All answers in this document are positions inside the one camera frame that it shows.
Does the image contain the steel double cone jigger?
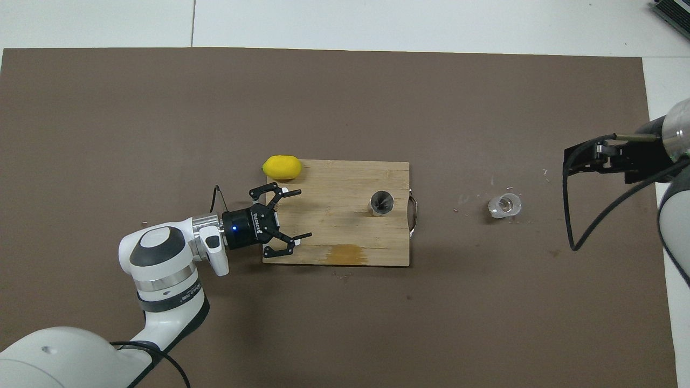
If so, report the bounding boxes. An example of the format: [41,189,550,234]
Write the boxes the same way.
[368,190,395,217]

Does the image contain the bamboo cutting board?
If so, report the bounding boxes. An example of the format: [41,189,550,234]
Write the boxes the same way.
[262,160,419,267]

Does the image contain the grey ribbed device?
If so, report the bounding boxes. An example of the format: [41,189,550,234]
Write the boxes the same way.
[650,0,690,38]

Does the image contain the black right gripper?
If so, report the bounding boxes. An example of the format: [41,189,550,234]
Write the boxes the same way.
[563,117,673,184]

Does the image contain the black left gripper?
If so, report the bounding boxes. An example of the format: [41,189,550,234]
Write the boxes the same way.
[221,183,313,259]

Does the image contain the yellow lemon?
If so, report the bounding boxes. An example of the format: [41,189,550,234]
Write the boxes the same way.
[262,155,302,181]

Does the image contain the clear glass cup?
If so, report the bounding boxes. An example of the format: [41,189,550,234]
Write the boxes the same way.
[488,192,523,219]

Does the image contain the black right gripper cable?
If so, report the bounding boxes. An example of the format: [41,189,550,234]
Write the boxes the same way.
[562,133,690,252]

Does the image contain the brown table mat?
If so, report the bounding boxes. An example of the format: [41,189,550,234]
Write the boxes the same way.
[0,47,679,388]

